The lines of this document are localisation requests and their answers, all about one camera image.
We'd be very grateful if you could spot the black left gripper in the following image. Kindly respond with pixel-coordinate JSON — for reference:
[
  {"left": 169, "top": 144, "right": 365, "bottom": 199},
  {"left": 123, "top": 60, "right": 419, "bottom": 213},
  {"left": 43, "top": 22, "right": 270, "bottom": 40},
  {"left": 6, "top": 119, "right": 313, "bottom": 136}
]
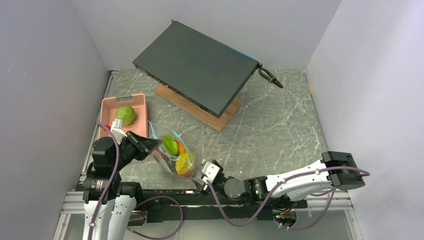
[{"left": 111, "top": 130, "right": 162, "bottom": 171}]

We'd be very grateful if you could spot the red apple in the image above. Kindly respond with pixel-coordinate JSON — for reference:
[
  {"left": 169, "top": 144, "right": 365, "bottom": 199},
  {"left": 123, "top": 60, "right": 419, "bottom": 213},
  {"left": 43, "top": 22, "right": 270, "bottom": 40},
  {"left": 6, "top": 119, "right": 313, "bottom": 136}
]
[{"left": 154, "top": 148, "right": 169, "bottom": 169}]

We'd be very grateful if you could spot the green star fruit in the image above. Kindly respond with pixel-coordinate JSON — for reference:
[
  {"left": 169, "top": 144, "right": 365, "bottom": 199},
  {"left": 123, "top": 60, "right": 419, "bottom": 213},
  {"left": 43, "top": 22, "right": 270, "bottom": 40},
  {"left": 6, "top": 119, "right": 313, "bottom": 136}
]
[{"left": 162, "top": 135, "right": 178, "bottom": 156}]

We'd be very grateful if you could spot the red tomato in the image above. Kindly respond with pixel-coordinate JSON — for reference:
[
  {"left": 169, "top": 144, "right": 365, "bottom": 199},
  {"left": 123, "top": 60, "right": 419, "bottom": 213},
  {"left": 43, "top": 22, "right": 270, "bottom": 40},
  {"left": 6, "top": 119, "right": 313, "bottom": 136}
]
[{"left": 181, "top": 169, "right": 194, "bottom": 178}]

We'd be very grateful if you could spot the clear zip top bag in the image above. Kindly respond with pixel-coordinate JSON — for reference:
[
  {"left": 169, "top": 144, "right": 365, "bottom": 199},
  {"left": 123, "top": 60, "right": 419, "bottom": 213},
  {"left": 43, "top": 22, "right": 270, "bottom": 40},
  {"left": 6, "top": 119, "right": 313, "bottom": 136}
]
[{"left": 148, "top": 121, "right": 196, "bottom": 179}]

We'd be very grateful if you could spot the orange red pepper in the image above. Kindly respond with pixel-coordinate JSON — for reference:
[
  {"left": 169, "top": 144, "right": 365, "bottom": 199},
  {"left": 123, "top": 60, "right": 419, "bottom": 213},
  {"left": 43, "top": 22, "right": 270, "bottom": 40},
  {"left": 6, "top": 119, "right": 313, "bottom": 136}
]
[{"left": 175, "top": 140, "right": 187, "bottom": 156}]

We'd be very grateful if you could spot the pink plastic basket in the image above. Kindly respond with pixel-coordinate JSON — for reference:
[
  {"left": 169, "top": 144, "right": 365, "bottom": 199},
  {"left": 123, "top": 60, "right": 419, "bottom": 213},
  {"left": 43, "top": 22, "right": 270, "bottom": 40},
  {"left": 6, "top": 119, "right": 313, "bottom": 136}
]
[{"left": 100, "top": 93, "right": 149, "bottom": 137}]

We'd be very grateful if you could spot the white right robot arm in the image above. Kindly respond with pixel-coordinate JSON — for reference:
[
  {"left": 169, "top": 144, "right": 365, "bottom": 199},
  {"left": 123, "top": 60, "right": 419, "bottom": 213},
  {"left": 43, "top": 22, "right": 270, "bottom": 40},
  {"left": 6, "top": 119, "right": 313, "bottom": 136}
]
[{"left": 200, "top": 151, "right": 370, "bottom": 208}]

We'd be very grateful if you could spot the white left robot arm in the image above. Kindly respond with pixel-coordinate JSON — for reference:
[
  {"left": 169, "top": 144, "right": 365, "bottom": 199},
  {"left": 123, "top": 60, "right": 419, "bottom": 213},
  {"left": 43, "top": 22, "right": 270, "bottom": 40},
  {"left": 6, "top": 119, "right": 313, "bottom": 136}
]
[{"left": 82, "top": 131, "right": 162, "bottom": 240}]

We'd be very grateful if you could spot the green cabbage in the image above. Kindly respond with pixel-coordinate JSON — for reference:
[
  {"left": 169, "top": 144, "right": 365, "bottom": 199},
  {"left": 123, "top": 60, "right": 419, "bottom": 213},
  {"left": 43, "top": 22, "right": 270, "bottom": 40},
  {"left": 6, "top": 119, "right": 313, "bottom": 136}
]
[{"left": 115, "top": 105, "right": 136, "bottom": 126}]

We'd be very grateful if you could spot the wooden board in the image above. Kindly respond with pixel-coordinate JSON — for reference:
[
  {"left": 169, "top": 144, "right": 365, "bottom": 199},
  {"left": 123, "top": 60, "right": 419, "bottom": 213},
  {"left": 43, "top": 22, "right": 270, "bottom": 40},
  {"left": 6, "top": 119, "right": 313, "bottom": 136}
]
[{"left": 153, "top": 85, "right": 242, "bottom": 132}]

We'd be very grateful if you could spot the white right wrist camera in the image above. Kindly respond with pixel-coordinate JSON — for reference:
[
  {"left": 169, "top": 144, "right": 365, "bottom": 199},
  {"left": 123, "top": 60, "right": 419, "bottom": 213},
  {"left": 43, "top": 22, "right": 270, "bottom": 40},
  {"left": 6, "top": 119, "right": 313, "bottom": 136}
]
[{"left": 200, "top": 161, "right": 221, "bottom": 183}]

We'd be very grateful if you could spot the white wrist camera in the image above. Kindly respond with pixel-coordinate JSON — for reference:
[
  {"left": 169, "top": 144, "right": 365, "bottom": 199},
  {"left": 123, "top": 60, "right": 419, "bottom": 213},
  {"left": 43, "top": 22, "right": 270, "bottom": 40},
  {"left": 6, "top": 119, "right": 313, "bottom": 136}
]
[
  {"left": 105, "top": 118, "right": 127, "bottom": 143},
  {"left": 200, "top": 161, "right": 221, "bottom": 183}
]

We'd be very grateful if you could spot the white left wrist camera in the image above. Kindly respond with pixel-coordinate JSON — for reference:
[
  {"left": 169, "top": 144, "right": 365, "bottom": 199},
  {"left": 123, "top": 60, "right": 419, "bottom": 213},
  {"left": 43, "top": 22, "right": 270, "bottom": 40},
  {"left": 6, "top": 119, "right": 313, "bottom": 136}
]
[{"left": 105, "top": 118, "right": 127, "bottom": 143}]

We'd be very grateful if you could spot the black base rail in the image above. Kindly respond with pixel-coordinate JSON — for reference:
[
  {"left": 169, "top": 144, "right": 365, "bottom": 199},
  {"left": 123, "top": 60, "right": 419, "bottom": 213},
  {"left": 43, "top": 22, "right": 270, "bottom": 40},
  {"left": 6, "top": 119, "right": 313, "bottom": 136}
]
[{"left": 128, "top": 189, "right": 307, "bottom": 227}]

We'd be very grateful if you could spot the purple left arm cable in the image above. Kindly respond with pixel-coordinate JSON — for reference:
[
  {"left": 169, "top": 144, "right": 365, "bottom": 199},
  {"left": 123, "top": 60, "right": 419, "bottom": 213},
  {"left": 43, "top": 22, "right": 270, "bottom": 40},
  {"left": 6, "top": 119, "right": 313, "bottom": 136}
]
[{"left": 86, "top": 121, "right": 184, "bottom": 240}]

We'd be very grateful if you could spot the dark grey network switch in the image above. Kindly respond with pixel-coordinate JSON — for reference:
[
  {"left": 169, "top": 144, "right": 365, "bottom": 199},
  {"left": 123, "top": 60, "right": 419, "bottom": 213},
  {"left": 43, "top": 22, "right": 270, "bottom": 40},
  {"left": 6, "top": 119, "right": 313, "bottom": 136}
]
[{"left": 132, "top": 20, "right": 259, "bottom": 118}]

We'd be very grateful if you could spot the black cable connector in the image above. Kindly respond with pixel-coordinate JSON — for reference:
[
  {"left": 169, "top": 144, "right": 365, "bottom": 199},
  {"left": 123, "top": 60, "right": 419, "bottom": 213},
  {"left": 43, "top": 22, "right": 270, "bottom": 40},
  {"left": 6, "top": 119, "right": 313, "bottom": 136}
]
[{"left": 258, "top": 68, "right": 284, "bottom": 89}]

